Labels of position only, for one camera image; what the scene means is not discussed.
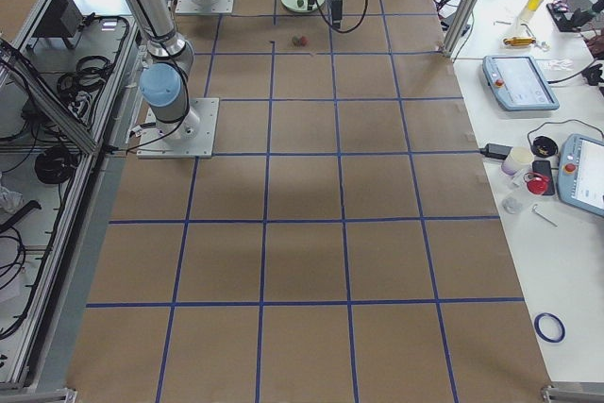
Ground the grey teach pendant upper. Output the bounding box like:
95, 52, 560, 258
482, 55, 560, 111

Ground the grey teach pendant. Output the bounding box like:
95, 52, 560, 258
482, 55, 560, 111
557, 134, 603, 216

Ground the black power adapter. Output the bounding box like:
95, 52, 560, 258
479, 143, 512, 160

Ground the white purple cup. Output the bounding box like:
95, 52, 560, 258
501, 146, 534, 176

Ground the black control box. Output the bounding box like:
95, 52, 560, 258
33, 0, 84, 49

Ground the black smartphone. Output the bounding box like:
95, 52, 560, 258
532, 160, 556, 195

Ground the red round lid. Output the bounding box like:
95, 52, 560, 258
524, 172, 550, 195

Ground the silver allen key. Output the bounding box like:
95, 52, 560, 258
531, 204, 558, 227

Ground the grey teach pendant lower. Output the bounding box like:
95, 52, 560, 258
557, 134, 603, 216

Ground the blue tape roll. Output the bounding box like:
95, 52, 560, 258
533, 312, 566, 344

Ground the grey base plate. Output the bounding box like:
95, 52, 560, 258
176, 0, 234, 16

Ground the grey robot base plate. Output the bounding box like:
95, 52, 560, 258
136, 98, 219, 159

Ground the yellow handled screwdriver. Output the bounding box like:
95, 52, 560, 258
502, 37, 536, 47

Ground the black coiled cable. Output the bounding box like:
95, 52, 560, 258
34, 144, 76, 187

